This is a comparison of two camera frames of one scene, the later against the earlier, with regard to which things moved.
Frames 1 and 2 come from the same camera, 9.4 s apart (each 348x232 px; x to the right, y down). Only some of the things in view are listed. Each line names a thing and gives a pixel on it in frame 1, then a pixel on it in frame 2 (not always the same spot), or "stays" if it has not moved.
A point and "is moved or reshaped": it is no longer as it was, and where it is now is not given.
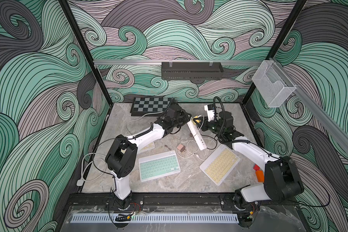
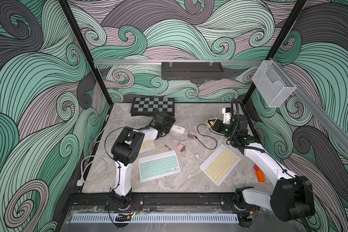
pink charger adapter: (181, 148) stays
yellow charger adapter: (197, 121) is moved or reshaped
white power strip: (196, 134) -> (178, 129)
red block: (256, 167) stays
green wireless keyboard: (158, 166) stays
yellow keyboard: (219, 164) stays
